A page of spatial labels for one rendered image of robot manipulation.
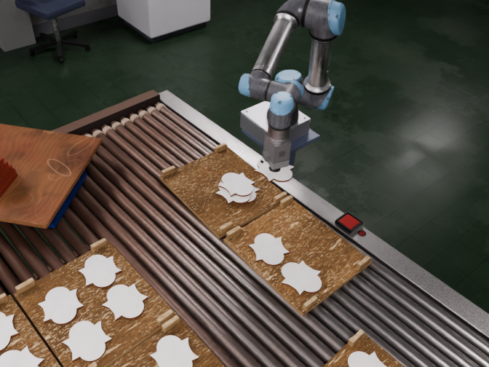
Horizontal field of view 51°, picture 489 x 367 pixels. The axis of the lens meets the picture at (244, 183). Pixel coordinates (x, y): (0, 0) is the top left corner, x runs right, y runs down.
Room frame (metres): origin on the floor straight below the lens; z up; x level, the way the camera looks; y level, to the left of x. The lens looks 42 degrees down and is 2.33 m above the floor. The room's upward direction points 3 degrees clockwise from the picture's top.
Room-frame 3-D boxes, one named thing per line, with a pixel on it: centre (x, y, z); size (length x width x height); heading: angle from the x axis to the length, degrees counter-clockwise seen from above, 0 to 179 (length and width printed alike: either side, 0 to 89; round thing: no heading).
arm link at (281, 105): (1.42, -0.11, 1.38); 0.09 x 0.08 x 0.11; 161
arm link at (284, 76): (2.00, -0.17, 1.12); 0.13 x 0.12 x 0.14; 71
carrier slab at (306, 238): (1.21, -0.20, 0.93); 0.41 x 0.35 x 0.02; 43
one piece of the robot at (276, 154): (1.42, -0.10, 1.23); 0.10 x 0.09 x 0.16; 115
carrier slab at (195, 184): (1.52, 0.09, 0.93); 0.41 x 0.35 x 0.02; 41
